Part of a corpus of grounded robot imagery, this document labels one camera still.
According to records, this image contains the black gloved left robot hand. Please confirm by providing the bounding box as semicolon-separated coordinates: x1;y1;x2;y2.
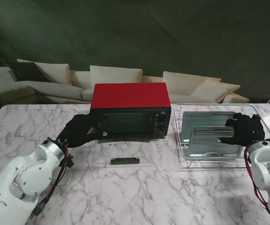
56;113;109;149

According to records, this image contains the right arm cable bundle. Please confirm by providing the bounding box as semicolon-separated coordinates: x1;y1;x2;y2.
243;146;270;216

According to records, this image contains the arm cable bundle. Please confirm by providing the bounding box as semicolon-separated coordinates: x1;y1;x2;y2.
29;145;73;221
243;146;270;216

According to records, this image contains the beige sofa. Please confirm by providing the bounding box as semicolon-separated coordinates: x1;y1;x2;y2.
0;58;251;105

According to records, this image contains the ribbed metal baking tray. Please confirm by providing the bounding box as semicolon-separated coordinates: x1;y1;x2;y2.
181;111;236;143
189;127;246;157

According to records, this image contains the dark brown sofa cushion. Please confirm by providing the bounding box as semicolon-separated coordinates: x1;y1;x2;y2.
0;58;50;83

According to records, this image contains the long beige sofa cushion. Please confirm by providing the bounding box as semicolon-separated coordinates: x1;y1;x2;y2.
16;80;84;102

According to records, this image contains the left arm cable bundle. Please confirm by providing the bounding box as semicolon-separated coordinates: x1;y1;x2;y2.
29;145;73;221

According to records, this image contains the red black toaster oven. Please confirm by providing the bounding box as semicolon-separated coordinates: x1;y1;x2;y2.
89;82;172;141

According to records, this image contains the small beige sofa cushion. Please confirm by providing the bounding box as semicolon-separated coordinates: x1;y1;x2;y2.
82;88;95;101

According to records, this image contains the glass oven door black handle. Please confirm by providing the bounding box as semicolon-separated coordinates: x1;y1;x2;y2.
94;139;156;168

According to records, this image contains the white wire dish rack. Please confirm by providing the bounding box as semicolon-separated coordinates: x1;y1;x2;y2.
173;103;270;169

